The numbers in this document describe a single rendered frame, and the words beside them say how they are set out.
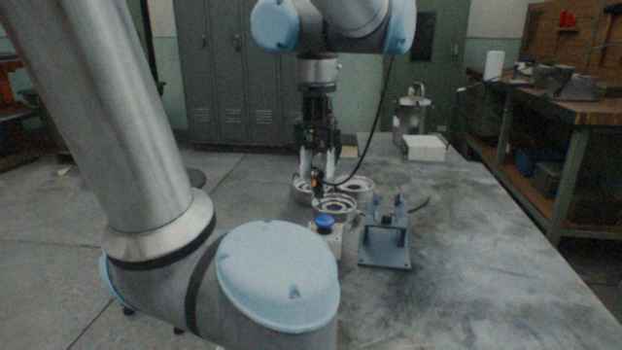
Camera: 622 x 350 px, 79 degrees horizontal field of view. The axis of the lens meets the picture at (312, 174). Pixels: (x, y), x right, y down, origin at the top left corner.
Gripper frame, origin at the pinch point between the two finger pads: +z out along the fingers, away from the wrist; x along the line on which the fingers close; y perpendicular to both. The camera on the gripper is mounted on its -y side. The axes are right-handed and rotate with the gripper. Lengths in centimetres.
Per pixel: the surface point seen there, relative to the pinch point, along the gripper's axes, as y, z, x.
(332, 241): 8.5, 8.7, 4.3
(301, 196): -14.7, 10.7, -6.3
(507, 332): 22.4, 13.0, 32.4
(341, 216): -4.3, 9.9, 4.8
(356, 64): -333, 6, -12
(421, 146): -86, 17, 31
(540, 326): 20.3, 13.0, 37.8
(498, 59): -223, -8, 93
